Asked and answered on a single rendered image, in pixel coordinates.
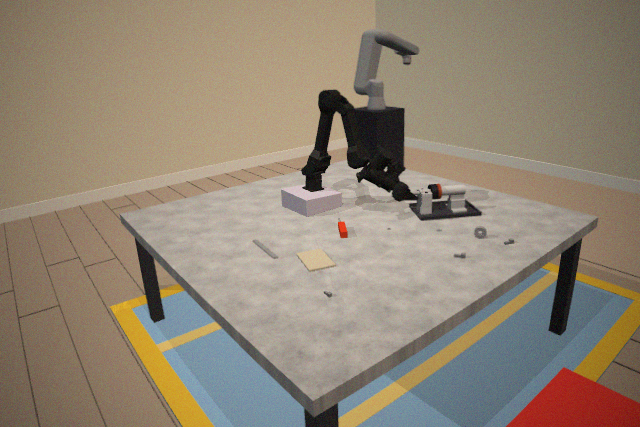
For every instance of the beige flat rectangular panel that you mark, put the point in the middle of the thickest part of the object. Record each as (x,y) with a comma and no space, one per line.
(315,260)

